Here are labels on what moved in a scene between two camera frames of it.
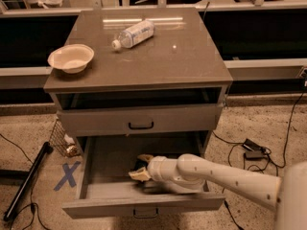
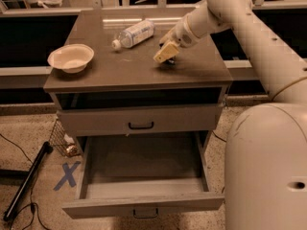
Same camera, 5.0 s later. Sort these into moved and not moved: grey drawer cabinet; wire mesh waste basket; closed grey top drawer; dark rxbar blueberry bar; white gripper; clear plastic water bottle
Moved: white gripper; dark rxbar blueberry bar
Not moved: grey drawer cabinet; closed grey top drawer; clear plastic water bottle; wire mesh waste basket
